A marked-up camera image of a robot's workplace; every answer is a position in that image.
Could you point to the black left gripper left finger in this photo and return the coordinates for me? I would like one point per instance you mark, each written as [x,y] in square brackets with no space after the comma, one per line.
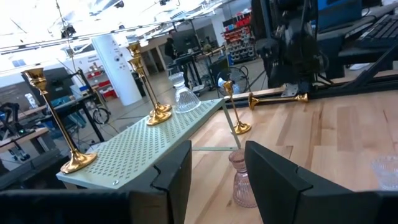
[174,186]

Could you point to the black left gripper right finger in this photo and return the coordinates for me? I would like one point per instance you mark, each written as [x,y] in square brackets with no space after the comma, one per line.
[280,193]

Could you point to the pink glass candle holder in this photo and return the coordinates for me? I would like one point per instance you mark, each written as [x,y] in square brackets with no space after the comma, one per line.
[242,186]

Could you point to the brass candlestick holder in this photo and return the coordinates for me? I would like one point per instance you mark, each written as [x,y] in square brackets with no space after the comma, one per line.
[158,117]
[242,127]
[77,160]
[164,108]
[273,99]

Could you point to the clear glass candle holder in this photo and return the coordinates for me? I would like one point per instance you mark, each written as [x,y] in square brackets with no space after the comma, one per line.
[387,174]
[185,99]

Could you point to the background black robot arm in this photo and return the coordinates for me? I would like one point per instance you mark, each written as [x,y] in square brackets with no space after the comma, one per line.
[9,118]

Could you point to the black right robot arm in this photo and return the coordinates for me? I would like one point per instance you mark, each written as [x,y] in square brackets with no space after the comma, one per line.
[295,46]

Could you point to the green perforated metal shelf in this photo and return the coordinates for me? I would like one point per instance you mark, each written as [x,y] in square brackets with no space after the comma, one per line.
[140,149]

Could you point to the black floor fan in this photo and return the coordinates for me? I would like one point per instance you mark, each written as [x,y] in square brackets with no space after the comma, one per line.
[233,82]

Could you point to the red storage bins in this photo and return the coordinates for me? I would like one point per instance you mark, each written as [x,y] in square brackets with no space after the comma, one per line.
[104,85]

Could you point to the black background table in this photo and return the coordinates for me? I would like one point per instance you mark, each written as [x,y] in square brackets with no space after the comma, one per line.
[74,105]

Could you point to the white round pillar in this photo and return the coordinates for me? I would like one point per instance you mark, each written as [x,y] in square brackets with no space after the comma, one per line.
[116,68]

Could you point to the person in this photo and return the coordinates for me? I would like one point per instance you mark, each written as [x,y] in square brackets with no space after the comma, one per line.
[169,46]

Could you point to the background computer monitor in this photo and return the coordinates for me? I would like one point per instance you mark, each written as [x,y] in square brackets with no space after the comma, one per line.
[54,82]

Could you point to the black desk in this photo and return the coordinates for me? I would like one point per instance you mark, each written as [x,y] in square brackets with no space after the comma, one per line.
[345,46]

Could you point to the parts bin shelving rack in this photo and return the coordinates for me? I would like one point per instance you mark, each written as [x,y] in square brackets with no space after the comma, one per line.
[239,34]

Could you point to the black ceiling spotlight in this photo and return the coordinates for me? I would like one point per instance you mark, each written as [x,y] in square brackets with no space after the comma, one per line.
[67,31]

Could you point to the black computer keyboard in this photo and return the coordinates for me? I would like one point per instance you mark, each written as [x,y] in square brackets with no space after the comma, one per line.
[382,31]

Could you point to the black aluminium rig frame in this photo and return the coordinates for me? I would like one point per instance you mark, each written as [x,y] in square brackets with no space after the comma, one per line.
[357,88]

